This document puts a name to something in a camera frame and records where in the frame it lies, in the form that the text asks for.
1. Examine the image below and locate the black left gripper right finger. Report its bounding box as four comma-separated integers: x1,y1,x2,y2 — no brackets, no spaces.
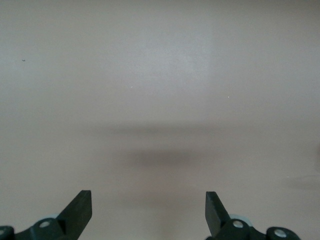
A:
205,191,301,240

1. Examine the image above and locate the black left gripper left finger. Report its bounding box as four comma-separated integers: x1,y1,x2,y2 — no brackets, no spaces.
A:
0,189,93,240

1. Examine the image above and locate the brown table cover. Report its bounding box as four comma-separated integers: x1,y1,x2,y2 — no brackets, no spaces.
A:
0,0,320,240

